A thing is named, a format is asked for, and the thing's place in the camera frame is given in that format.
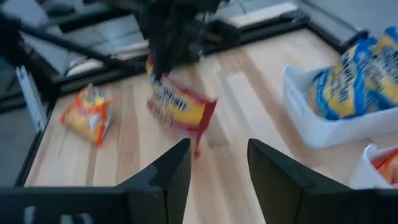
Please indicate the white metal bracket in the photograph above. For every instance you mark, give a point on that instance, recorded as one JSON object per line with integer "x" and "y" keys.
{"x": 31, "y": 99}

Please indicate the red Maruchan noodle packet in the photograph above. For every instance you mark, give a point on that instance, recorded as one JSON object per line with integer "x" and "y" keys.
{"x": 183, "y": 109}

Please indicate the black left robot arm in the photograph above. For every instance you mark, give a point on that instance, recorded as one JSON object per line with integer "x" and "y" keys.
{"x": 217, "y": 35}

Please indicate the white plastic bin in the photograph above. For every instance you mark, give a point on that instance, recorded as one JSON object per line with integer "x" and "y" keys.
{"x": 360, "y": 174}
{"x": 323, "y": 130}

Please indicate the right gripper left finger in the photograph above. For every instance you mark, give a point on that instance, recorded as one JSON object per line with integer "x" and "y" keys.
{"x": 174, "y": 174}

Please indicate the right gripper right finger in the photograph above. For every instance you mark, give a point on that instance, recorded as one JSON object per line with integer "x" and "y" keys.
{"x": 273, "y": 174}

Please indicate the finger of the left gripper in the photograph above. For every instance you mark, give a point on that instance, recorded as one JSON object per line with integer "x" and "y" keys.
{"x": 160, "y": 53}
{"x": 175, "y": 46}

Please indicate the orange Maruchan noodle packet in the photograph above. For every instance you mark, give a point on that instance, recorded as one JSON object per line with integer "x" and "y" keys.
{"x": 85, "y": 118}
{"x": 388, "y": 168}

